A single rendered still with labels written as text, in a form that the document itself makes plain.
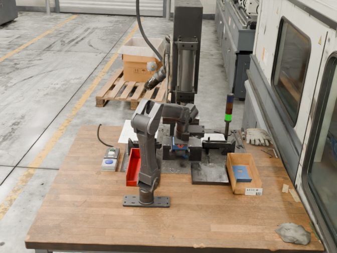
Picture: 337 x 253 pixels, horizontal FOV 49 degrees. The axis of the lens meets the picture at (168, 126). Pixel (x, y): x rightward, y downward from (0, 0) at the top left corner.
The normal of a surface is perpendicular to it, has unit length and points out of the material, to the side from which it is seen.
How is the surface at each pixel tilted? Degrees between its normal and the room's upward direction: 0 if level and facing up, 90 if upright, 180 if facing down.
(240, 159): 90
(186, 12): 90
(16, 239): 0
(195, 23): 90
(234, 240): 0
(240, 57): 90
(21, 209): 0
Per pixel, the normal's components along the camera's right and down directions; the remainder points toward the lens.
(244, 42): -0.07, 0.44
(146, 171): -0.57, 0.46
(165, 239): 0.03, -0.90
